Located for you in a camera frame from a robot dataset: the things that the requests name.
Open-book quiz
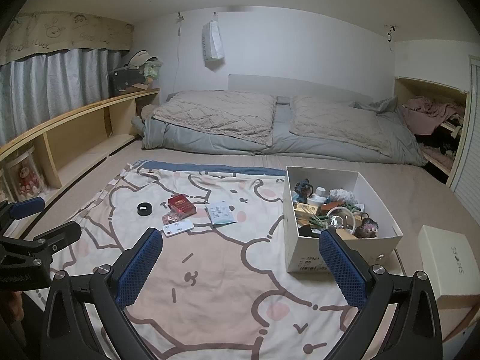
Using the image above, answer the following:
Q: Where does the black round tin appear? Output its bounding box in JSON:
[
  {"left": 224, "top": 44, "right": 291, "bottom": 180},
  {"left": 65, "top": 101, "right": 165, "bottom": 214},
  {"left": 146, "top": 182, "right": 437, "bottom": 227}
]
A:
[{"left": 137, "top": 202, "right": 153, "bottom": 217}]

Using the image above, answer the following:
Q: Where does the white remote control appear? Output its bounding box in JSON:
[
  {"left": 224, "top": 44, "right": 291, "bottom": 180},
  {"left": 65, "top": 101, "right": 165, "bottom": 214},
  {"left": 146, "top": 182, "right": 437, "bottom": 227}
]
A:
[{"left": 163, "top": 219, "right": 194, "bottom": 237}]

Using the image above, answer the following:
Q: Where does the white teal paper packet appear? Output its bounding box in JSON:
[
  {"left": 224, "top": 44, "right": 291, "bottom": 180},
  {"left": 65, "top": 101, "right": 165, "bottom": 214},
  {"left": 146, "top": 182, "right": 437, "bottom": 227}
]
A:
[{"left": 206, "top": 202, "right": 236, "bottom": 227}]

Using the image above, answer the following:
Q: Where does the clear jar with doll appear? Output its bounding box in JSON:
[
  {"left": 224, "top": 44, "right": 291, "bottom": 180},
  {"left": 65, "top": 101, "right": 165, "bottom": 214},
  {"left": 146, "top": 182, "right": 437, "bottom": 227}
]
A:
[{"left": 6, "top": 145, "right": 45, "bottom": 202}]

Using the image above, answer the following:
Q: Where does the white shoe box lid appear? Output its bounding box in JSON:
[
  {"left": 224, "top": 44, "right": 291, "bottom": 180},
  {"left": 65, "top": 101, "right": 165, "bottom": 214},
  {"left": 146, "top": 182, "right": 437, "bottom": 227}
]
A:
[{"left": 418, "top": 225, "right": 479, "bottom": 310}]

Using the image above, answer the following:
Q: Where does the wooden side shelf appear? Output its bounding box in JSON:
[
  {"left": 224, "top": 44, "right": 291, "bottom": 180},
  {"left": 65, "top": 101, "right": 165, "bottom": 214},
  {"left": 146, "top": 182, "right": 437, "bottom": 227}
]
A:
[{"left": 1, "top": 88, "right": 160, "bottom": 206}]

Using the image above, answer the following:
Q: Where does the clear tape roll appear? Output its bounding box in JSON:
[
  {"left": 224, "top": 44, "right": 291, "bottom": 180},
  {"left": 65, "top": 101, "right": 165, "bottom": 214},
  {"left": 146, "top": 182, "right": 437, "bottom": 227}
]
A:
[{"left": 326, "top": 206, "right": 356, "bottom": 234}]

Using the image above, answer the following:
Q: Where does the grey window curtain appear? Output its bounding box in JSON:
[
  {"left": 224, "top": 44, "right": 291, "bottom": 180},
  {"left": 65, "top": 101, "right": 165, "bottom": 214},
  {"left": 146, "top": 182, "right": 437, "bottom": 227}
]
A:
[{"left": 1, "top": 49, "right": 122, "bottom": 145}]

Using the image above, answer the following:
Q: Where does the green hair clip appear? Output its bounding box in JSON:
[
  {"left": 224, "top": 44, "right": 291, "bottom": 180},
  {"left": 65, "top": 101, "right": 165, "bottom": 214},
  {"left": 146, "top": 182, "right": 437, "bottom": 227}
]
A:
[{"left": 343, "top": 203, "right": 362, "bottom": 214}]

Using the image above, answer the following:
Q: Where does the bag of pink snacks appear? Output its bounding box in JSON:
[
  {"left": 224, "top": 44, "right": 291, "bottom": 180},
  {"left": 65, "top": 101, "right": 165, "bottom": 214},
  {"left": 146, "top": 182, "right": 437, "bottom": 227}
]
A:
[{"left": 162, "top": 211, "right": 182, "bottom": 225}]

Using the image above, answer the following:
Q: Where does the brown leather case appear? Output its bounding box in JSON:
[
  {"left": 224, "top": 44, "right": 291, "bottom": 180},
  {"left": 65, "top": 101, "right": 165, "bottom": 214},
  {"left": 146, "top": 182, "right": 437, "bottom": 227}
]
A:
[{"left": 320, "top": 201, "right": 344, "bottom": 213}]

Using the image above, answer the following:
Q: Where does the cartoon bear blanket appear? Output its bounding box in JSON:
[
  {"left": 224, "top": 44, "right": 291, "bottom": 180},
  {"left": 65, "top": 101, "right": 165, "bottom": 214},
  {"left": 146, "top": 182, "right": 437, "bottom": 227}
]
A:
[{"left": 51, "top": 162, "right": 356, "bottom": 359}]

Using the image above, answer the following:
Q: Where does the red cigarette pack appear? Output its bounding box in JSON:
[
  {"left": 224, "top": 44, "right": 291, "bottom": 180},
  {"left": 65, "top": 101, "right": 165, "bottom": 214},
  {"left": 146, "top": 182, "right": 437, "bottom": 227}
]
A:
[{"left": 168, "top": 194, "right": 197, "bottom": 220}]

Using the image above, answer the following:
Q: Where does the white knitted cloth ball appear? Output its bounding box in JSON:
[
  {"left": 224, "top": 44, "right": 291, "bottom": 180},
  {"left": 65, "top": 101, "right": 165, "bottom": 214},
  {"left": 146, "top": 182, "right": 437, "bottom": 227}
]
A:
[{"left": 329, "top": 189, "right": 357, "bottom": 204}]

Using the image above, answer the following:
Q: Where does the gold tea box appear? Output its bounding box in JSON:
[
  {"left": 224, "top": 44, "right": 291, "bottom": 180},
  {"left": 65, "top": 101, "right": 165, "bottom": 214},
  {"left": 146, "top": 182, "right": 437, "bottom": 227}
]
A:
[{"left": 294, "top": 202, "right": 319, "bottom": 219}]

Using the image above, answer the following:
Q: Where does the white plastic bottle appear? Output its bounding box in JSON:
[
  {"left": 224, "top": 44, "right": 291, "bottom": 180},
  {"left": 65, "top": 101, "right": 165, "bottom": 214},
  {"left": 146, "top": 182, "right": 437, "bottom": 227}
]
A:
[{"left": 307, "top": 187, "right": 329, "bottom": 206}]

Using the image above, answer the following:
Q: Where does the white louvered door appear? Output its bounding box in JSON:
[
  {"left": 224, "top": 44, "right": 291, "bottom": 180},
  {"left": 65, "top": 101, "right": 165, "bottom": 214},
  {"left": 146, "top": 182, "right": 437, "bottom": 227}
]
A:
[{"left": 448, "top": 57, "right": 479, "bottom": 217}]

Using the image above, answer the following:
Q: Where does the white cardboard box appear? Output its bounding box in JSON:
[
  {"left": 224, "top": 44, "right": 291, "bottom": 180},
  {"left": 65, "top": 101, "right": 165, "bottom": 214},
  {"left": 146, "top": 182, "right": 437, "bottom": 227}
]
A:
[{"left": 283, "top": 166, "right": 403, "bottom": 273}]

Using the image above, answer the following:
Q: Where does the grey folded duvet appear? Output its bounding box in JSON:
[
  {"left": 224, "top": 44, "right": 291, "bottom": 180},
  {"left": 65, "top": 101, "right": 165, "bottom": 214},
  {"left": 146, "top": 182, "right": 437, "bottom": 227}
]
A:
[{"left": 131, "top": 95, "right": 426, "bottom": 167}]

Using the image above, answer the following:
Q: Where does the dark blue figurine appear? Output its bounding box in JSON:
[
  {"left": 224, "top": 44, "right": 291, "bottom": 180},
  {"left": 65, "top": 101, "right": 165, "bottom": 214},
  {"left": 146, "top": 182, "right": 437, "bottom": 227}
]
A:
[{"left": 292, "top": 179, "right": 314, "bottom": 204}]

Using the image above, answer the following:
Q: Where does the black bag on shelf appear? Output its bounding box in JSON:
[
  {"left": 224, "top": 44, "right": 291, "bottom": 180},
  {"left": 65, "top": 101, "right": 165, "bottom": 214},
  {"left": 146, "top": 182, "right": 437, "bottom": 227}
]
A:
[{"left": 108, "top": 66, "right": 149, "bottom": 96}]

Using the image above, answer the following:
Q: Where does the beige printed curtain valance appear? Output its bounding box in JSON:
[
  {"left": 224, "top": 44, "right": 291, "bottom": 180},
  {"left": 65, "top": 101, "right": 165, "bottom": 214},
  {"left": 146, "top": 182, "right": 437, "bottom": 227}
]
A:
[{"left": 1, "top": 11, "right": 134, "bottom": 65}]

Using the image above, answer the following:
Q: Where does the right beige quilted blanket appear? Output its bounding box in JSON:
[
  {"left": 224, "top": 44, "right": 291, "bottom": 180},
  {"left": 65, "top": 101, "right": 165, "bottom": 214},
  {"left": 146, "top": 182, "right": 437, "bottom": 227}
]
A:
[{"left": 289, "top": 95, "right": 402, "bottom": 158}]

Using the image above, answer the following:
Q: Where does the beige quilted blanket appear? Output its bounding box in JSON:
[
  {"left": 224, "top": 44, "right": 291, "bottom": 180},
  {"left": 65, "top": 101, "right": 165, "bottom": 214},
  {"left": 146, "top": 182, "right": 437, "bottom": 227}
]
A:
[
  {"left": 289, "top": 95, "right": 402, "bottom": 158},
  {"left": 152, "top": 90, "right": 277, "bottom": 146}
]

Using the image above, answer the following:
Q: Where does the white cap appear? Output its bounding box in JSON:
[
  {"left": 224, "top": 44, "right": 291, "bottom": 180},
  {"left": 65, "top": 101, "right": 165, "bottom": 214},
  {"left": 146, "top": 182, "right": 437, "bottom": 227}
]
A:
[{"left": 128, "top": 49, "right": 159, "bottom": 67}]

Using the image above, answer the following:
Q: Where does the pink clothes pile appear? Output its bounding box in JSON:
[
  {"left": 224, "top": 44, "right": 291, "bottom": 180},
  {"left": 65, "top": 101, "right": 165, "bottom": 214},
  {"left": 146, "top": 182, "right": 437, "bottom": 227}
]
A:
[{"left": 400, "top": 96, "right": 465, "bottom": 136}]

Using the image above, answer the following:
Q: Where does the left beige quilted blanket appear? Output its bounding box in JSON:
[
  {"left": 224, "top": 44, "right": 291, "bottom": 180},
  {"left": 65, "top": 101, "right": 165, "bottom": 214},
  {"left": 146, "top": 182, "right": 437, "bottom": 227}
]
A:
[{"left": 152, "top": 90, "right": 277, "bottom": 146}]

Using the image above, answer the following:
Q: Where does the white headboard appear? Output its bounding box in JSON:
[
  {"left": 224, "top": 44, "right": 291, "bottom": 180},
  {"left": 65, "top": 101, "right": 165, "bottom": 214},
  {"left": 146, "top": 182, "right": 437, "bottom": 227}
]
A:
[{"left": 228, "top": 74, "right": 373, "bottom": 104}]

